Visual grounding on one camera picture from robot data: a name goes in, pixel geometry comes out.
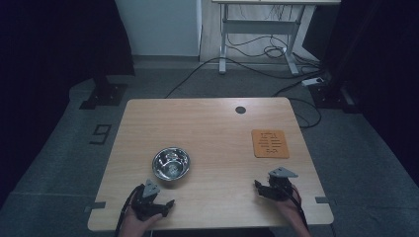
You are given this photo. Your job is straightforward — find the black stand base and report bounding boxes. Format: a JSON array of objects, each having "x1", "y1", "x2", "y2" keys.
[
  {"x1": 308, "y1": 83, "x2": 361, "y2": 115},
  {"x1": 78, "y1": 75, "x2": 129, "y2": 111}
]

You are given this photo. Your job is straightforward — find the orange square mat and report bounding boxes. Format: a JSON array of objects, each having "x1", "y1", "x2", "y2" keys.
[{"x1": 251, "y1": 128, "x2": 291, "y2": 160}]

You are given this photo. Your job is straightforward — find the tangled black cables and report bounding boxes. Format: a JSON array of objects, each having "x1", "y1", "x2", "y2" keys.
[{"x1": 225, "y1": 33, "x2": 297, "y2": 61}]

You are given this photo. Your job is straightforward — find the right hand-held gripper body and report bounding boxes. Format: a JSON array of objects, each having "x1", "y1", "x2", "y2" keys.
[{"x1": 263, "y1": 166, "x2": 299, "y2": 202}]

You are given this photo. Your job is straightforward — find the looped black floor cable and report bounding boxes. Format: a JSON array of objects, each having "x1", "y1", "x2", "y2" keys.
[{"x1": 272, "y1": 80, "x2": 323, "y2": 129}]

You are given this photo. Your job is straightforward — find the white board panel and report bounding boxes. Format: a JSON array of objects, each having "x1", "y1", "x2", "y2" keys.
[{"x1": 114, "y1": 0, "x2": 203, "y2": 57}]

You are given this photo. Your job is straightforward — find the dark curtain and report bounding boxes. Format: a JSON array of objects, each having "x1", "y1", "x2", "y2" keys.
[
  {"x1": 0, "y1": 0, "x2": 136, "y2": 206},
  {"x1": 321, "y1": 0, "x2": 419, "y2": 187}
]

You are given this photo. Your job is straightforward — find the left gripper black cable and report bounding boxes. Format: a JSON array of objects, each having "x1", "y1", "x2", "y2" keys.
[{"x1": 114, "y1": 184, "x2": 145, "y2": 237}]

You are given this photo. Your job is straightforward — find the stainless steel bowl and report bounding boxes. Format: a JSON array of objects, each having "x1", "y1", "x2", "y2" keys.
[{"x1": 151, "y1": 146, "x2": 192, "y2": 182}]

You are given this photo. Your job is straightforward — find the white power strip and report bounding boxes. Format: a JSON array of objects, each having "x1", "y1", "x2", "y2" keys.
[{"x1": 300, "y1": 76, "x2": 326, "y2": 88}]

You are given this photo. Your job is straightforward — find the person's left hand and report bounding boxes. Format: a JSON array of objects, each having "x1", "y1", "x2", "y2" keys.
[{"x1": 124, "y1": 204, "x2": 165, "y2": 233}]

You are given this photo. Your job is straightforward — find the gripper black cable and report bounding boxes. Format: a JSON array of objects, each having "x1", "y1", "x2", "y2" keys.
[
  {"x1": 286, "y1": 186, "x2": 310, "y2": 231},
  {"x1": 114, "y1": 184, "x2": 145, "y2": 237}
]

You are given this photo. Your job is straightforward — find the white metal desk frame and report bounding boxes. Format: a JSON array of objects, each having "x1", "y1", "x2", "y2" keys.
[{"x1": 210, "y1": 0, "x2": 342, "y2": 76}]

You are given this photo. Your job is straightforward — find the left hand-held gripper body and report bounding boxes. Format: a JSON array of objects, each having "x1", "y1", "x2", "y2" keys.
[{"x1": 130, "y1": 179, "x2": 167, "y2": 222}]

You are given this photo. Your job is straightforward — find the long black floor cable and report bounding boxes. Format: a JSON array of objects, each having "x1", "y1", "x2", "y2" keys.
[{"x1": 163, "y1": 56, "x2": 325, "y2": 100}]

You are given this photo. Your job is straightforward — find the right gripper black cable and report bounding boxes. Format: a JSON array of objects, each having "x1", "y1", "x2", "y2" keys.
[{"x1": 286, "y1": 186, "x2": 310, "y2": 231}]

